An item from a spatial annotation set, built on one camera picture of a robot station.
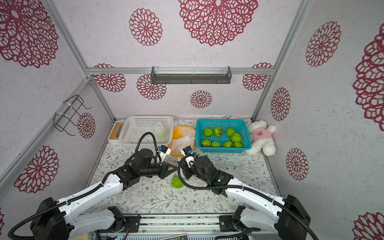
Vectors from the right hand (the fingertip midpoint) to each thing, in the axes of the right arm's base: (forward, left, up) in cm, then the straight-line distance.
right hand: (179, 159), depth 74 cm
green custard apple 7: (+22, -21, -17) cm, 35 cm away
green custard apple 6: (+21, -14, -15) cm, 29 cm away
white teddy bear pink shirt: (+25, -51, -15) cm, 59 cm away
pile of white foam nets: (+22, -3, -13) cm, 25 cm away
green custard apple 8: (+21, -35, -16) cm, 44 cm away
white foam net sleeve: (+30, +17, -9) cm, 36 cm away
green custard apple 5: (+26, -35, -16) cm, 47 cm away
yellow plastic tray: (+31, +6, -18) cm, 37 cm away
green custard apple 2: (+32, -16, -17) cm, 39 cm away
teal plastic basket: (+32, -27, -21) cm, 47 cm away
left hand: (-3, +1, -4) cm, 6 cm away
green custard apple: (-5, +3, -16) cm, 17 cm away
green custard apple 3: (+32, -23, -17) cm, 43 cm away
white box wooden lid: (+31, +49, -14) cm, 59 cm away
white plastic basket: (+38, +38, -17) cm, 56 cm away
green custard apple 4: (+33, -32, -17) cm, 49 cm away
